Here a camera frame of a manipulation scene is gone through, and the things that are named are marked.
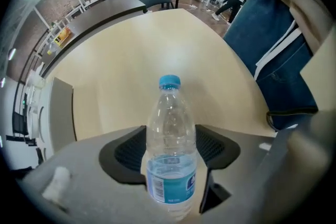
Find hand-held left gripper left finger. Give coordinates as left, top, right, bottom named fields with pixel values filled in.
left=15, top=125, right=148, bottom=224

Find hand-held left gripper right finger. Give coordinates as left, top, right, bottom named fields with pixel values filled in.
left=195, top=124, right=289, bottom=224

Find clear plastic water bottle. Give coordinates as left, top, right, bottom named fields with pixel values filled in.
left=145, top=74, right=198, bottom=221

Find yellow drink bottle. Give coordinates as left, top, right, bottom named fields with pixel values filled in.
left=46, top=27, right=73, bottom=56

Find white electric kettle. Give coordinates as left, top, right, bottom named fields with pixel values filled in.
left=27, top=97, right=54, bottom=164

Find gray cup holder tray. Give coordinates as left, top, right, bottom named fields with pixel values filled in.
left=48, top=77, right=78, bottom=152

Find person's blue jeans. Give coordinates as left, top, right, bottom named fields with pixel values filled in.
left=223, top=0, right=320, bottom=132

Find white metal racks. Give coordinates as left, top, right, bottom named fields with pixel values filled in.
left=33, top=4, right=85, bottom=59

